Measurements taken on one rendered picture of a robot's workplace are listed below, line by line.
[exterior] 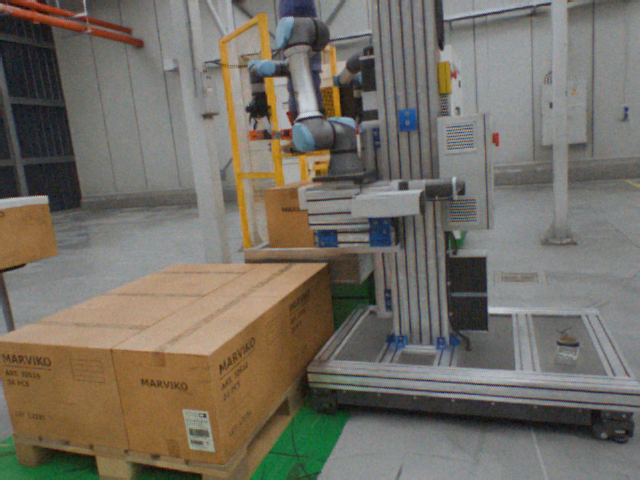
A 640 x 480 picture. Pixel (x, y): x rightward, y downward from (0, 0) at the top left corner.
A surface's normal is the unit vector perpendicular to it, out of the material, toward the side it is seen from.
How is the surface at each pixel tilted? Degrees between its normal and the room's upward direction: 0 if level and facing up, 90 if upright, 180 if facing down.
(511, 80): 90
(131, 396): 90
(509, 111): 90
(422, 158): 90
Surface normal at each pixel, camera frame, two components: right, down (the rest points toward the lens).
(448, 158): -0.33, 0.21
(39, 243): 0.88, 0.00
